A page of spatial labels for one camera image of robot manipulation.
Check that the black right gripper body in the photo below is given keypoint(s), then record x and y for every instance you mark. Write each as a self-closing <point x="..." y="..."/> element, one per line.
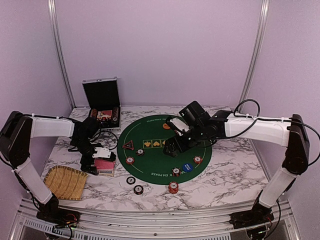
<point x="197" y="136"/>

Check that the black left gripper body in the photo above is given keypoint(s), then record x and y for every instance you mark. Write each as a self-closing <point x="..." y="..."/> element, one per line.
<point x="83" y="146"/>

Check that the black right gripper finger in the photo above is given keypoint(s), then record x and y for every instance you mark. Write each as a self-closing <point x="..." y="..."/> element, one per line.
<point x="177" y="147"/>
<point x="169" y="147"/>

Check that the red playing card deck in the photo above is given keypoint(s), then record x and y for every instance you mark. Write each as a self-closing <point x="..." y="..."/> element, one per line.
<point x="104" y="165"/>

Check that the blue small blind button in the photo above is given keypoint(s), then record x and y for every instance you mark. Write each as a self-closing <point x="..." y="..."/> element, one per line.
<point x="187" y="167"/>

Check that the orange big blind button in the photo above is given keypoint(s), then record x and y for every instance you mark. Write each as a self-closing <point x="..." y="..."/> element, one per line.
<point x="165" y="126"/>

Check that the red poker chip stack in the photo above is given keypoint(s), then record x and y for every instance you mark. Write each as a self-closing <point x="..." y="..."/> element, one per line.
<point x="173" y="187"/>

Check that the black poker chip stack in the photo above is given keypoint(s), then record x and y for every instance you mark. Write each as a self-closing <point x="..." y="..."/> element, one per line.
<point x="138" y="189"/>

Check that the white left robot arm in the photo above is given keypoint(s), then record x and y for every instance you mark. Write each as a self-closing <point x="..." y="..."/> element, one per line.
<point x="19" y="129"/>

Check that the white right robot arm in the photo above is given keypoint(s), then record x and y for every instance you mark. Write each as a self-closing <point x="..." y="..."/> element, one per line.
<point x="283" y="143"/>

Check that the playing card box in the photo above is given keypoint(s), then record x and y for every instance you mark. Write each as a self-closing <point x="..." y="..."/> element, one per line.
<point x="106" y="173"/>

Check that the round green poker mat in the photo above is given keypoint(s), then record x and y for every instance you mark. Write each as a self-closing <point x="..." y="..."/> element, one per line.
<point x="154" y="166"/>

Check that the woven bamboo tray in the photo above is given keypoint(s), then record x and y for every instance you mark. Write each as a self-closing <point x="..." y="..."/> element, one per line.
<point x="66" y="183"/>

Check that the aluminium poker chip case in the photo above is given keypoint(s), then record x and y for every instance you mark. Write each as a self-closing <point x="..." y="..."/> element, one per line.
<point x="104" y="101"/>

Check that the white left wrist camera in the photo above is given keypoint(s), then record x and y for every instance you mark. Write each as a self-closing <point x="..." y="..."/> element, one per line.
<point x="104" y="154"/>

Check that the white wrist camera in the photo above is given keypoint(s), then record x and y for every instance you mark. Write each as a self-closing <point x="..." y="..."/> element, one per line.
<point x="177" y="125"/>
<point x="104" y="154"/>

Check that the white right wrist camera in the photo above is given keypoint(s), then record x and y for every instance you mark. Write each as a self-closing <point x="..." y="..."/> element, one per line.
<point x="177" y="125"/>

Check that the aluminium front rail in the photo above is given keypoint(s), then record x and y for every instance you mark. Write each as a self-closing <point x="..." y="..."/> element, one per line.
<point x="193" y="224"/>

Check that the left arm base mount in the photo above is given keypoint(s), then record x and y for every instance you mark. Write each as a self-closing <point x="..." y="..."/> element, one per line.
<point x="51" y="212"/>

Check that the right aluminium frame post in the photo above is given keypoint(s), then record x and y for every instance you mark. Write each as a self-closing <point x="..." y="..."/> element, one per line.
<point x="257" y="46"/>

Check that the aluminium frame post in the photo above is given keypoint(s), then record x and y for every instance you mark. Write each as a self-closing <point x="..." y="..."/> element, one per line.
<point x="59" y="51"/>
<point x="257" y="46"/>

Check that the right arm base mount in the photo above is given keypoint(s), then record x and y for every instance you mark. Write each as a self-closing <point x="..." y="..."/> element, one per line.
<point x="259" y="214"/>

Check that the left aluminium frame post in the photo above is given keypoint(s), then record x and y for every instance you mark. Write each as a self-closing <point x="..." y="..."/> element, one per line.
<point x="59" y="51"/>

